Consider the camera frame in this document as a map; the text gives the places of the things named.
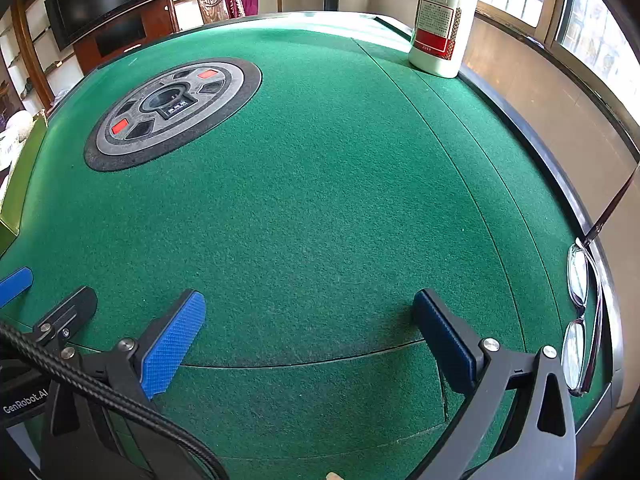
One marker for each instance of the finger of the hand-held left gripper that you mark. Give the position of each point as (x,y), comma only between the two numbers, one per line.
(15,287)
(70,312)

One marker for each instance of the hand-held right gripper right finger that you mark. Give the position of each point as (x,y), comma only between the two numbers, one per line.
(442,340)

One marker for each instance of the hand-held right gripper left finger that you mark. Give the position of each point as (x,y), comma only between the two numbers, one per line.
(172,345)

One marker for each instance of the gold-rimmed shallow box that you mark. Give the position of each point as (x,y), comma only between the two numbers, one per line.
(20,185)

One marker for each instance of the purple framed eyeglasses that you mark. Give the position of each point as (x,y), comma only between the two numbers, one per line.
(579,280)

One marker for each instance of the white plush ball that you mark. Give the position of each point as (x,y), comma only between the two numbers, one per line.
(17,122)

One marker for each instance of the round table control panel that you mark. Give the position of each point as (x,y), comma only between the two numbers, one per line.
(125,145)

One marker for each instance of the white bottle red label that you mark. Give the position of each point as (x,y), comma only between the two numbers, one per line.
(440,20)

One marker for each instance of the wooden wall shelving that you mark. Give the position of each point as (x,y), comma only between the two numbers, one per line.
(30,30)

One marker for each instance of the black wall panel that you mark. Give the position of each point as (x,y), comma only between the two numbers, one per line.
(120,37)

